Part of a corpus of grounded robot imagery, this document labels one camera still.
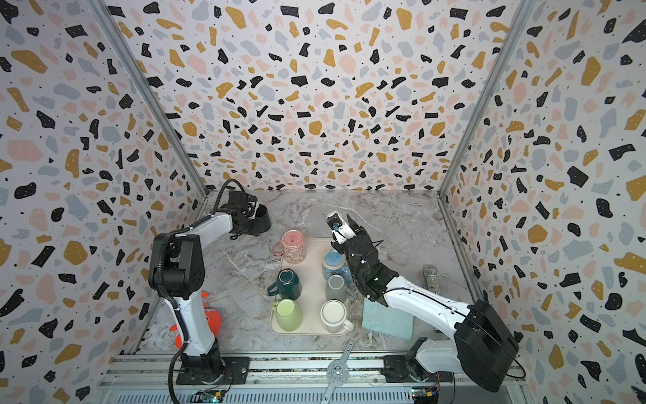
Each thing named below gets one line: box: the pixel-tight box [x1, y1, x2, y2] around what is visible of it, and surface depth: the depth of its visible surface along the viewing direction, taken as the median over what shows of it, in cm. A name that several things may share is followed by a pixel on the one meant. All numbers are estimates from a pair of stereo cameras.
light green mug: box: [270, 298, 303, 332], surface depth 78 cm
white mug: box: [319, 298, 355, 333], surface depth 80 cm
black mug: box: [247, 203, 272, 236], surface depth 95 cm
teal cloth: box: [361, 297, 414, 341], surface depth 83 cm
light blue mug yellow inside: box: [321, 249, 353, 283], surface depth 87 cm
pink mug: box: [271, 228, 307, 265], surface depth 93 cm
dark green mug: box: [266, 267, 302, 301], surface depth 84 cm
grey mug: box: [326, 273, 348, 302], surface depth 83 cm
